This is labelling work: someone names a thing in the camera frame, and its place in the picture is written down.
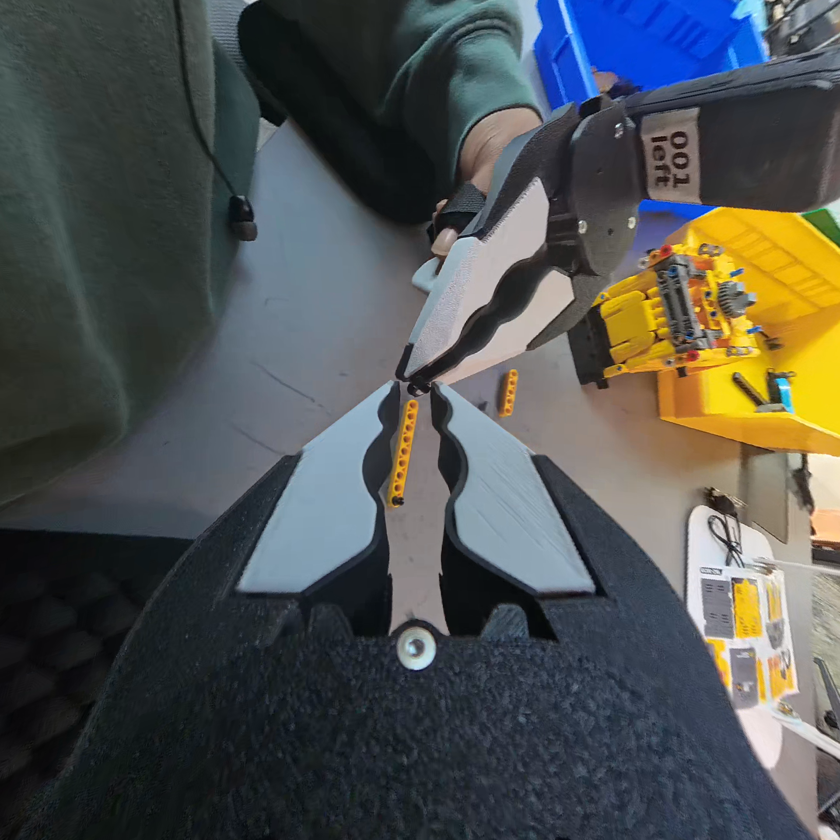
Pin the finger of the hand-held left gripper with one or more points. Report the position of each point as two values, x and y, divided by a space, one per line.
531 315
492 256

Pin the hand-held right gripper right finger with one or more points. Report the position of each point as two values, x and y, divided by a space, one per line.
518 525

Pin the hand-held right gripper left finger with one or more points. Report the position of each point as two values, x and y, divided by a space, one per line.
315 525

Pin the long yellow lego beam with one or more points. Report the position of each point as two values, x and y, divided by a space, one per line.
401 453

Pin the person's left forearm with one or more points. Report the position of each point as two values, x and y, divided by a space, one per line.
394 79

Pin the short yellow lego beam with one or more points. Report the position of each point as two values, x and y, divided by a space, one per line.
507 392

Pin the yellow black lego vehicle model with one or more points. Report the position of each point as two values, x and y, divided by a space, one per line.
669 315

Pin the lego instruction booklet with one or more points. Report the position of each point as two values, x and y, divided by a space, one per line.
748 610

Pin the person's left hand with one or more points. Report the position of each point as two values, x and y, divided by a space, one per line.
492 141

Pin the blue plastic bin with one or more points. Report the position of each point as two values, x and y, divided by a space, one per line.
656 33

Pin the yellow plastic bin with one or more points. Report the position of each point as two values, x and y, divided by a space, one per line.
787 275

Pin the green plastic bin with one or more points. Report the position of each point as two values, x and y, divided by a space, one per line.
827 223

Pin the black quilted cushion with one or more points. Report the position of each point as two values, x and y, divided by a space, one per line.
65 623

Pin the black clamp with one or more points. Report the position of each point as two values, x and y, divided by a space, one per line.
802 485

